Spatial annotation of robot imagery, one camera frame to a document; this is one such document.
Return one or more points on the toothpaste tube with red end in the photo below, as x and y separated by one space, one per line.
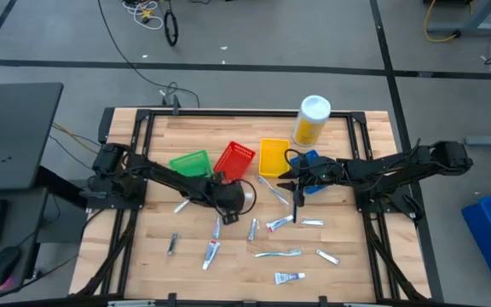
210 254

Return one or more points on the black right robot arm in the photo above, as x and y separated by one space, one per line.
382 168

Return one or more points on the grey toothpaste tube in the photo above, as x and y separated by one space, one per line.
252 230

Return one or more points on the teal toothbrush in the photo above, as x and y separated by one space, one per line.
277 253

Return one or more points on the black computer desk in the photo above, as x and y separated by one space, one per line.
24 221

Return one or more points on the red white toothpaste tube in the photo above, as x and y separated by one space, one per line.
279 223

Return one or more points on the blue white toothbrush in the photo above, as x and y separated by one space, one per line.
217 228

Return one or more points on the yellow plastic basket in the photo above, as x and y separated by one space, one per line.
273 158

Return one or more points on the black side table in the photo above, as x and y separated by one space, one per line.
19 140

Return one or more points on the green plastic basket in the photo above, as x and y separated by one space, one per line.
190 164

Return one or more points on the black computer mouse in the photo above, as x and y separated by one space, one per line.
2 264

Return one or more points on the dark blue razor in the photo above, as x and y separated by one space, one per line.
295 215

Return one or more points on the blue plastic basket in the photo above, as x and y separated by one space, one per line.
312 154

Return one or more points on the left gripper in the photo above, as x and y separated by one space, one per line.
228 197

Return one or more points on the grey desk stand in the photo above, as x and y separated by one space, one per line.
475 29

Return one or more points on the red plastic basket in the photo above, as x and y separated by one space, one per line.
235 160

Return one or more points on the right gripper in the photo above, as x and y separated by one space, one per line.
315 175

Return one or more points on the yellow white wipes canister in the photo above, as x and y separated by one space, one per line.
309 128

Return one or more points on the grey metal bar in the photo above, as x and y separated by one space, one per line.
490 141

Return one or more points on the silver foil packet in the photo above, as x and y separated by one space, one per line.
327 256
312 222
181 206

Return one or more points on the silver aluminium bar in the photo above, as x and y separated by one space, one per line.
130 303

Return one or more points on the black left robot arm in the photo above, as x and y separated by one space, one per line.
173 179

